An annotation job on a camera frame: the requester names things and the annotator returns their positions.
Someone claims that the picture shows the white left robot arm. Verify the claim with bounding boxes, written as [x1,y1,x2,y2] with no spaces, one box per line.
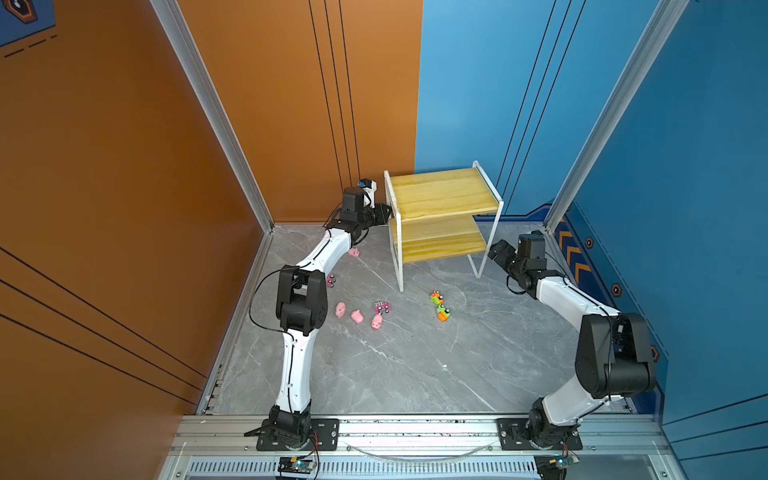
[269,179,391,426]

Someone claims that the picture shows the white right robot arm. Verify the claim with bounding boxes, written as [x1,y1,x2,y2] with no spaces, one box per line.
[488,231,657,444]

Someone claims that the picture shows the wooden two-tier shelf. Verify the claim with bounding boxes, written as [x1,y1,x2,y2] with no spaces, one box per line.
[384,161,504,290]

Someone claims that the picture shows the orange green toy car upper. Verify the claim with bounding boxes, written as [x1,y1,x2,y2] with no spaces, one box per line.
[430,290,444,305]

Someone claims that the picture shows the green orange toy car lower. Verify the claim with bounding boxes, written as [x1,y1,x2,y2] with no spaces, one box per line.
[437,305,451,322]

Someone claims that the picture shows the pink teal toy van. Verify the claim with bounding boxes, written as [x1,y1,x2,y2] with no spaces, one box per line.
[374,301,392,315]

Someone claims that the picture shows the right controller board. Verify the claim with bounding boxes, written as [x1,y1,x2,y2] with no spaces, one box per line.
[534,454,580,480]

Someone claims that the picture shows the controller board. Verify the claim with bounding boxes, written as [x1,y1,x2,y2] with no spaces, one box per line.
[276,456,319,479]
[534,454,580,480]

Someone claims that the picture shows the left controller board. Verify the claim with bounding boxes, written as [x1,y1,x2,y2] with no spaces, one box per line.
[276,456,319,479]

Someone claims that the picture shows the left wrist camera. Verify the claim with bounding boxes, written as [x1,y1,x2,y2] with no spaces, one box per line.
[358,179,377,208]

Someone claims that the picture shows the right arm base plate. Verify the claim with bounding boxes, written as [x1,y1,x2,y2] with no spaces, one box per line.
[496,417,583,451]

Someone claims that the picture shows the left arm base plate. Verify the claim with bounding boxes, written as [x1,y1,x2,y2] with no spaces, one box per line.
[256,417,340,452]

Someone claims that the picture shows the left aluminium corner post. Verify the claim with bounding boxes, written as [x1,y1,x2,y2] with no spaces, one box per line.
[150,0,275,234]

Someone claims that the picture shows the aluminium corner post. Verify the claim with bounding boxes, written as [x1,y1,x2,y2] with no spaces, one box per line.
[543,0,689,234]
[150,0,275,234]

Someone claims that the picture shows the aluminium mounting rail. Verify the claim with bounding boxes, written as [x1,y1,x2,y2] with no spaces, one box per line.
[159,413,686,479]

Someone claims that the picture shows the right aluminium corner post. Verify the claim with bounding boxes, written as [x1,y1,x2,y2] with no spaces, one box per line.
[543,0,689,234]

